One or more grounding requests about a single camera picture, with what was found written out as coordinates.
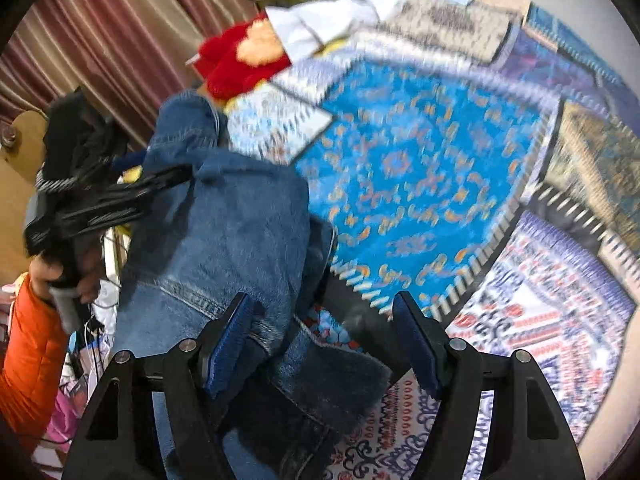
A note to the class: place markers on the pink cloth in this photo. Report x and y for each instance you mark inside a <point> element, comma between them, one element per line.
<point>67,410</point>

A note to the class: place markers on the blue denim jeans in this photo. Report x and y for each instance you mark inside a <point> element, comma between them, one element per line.
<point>240,210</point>

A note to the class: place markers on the person's left hand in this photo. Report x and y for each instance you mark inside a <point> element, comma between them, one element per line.
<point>90,270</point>

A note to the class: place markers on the white cloth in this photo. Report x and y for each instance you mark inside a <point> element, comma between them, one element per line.
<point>310,25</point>

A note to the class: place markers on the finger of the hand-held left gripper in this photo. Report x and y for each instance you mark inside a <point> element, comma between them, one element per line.
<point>105,215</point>
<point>150,180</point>

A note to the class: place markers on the striped brown curtain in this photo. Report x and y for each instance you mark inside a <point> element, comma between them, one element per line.
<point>115,35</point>

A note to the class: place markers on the dark cloth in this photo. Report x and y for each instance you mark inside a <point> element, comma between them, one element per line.
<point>80,130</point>

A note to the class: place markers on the blue patterned blanket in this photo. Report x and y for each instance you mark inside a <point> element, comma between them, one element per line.
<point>425,160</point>

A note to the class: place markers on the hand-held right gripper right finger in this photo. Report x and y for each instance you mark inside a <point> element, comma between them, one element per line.
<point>422,350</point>

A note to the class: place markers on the red plush toy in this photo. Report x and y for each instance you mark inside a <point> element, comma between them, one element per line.
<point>225,65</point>

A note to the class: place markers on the brown wooden board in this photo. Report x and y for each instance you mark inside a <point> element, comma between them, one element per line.
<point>20,175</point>

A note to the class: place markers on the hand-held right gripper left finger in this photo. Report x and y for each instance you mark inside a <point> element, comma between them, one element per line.
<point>227,355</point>

